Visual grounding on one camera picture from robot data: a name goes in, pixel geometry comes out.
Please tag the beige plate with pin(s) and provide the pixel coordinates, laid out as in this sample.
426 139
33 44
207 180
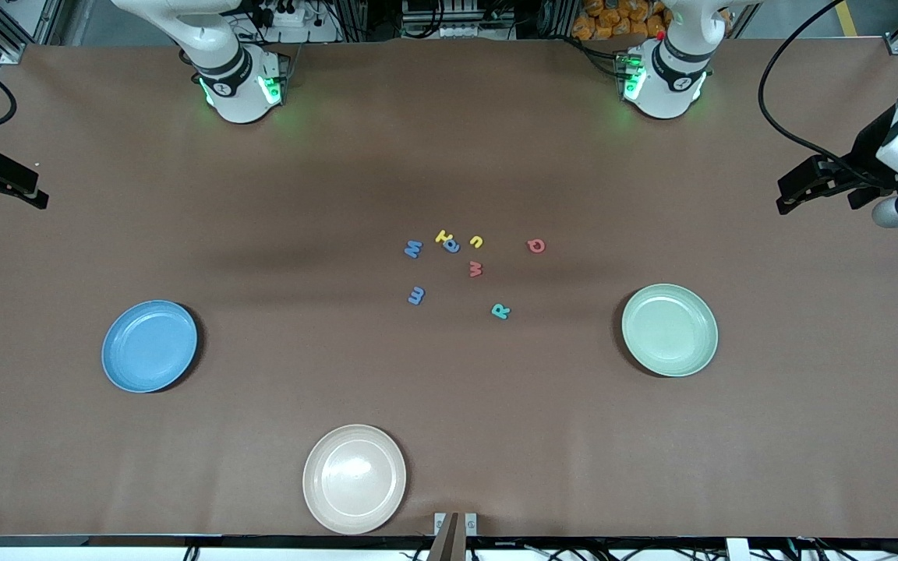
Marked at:
355 479

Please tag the pale green plate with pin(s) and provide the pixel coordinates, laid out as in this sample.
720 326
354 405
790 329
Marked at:
669 330

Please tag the orange packets bag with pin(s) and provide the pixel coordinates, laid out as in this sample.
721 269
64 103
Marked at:
605 19

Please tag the black table edge rail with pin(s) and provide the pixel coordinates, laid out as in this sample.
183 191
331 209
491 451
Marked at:
184 539

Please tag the table cover sheet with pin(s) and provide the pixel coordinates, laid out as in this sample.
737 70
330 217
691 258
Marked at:
496 436

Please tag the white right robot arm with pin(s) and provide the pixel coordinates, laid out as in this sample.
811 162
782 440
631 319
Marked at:
235 86

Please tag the blue foam small a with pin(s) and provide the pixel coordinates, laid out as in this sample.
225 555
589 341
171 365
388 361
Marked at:
454 248

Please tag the blue plate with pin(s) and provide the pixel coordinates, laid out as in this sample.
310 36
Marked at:
149 347

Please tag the yellow foam capital H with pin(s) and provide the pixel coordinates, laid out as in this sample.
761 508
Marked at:
441 235

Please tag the teal foam capital R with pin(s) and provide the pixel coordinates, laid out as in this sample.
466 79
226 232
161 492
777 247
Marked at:
500 312

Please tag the pinkish red foam capital Q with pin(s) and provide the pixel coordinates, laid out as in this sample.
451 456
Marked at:
529 245

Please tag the white power strip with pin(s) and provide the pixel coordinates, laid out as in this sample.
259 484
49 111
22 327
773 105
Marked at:
289 15

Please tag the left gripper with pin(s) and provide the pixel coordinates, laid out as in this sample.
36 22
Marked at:
864 160

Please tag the pinkish red foam small w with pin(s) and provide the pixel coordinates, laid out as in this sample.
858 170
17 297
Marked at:
475 269

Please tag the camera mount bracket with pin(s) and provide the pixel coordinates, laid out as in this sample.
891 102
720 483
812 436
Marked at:
449 538

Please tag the background electronics rack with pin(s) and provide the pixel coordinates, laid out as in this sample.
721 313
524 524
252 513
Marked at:
488 15

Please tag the blue foam capital M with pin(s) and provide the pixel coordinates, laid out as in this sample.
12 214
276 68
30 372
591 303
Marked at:
413 248

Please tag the blue foam small m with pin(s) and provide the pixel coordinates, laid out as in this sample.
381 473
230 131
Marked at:
416 296

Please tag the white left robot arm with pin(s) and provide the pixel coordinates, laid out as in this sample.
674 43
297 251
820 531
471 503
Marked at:
667 86

